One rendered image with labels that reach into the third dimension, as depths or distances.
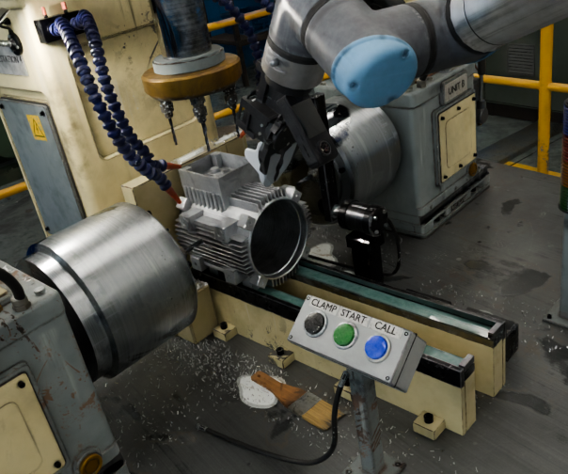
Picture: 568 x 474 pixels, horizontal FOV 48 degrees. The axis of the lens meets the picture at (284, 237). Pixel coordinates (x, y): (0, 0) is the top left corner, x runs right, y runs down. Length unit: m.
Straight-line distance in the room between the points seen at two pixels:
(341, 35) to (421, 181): 0.80
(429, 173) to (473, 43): 0.78
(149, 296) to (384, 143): 0.64
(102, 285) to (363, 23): 0.52
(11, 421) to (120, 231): 0.32
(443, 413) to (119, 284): 0.53
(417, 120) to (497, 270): 0.37
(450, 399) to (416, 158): 0.64
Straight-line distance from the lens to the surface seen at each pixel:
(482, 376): 1.12
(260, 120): 0.96
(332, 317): 0.85
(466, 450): 1.05
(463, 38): 0.80
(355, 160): 1.32
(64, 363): 0.95
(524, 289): 1.39
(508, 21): 0.75
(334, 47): 0.77
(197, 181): 1.23
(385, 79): 0.77
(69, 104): 1.28
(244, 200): 1.16
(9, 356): 0.91
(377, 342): 0.80
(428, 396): 1.06
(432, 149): 1.54
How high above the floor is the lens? 1.57
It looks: 27 degrees down
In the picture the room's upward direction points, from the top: 10 degrees counter-clockwise
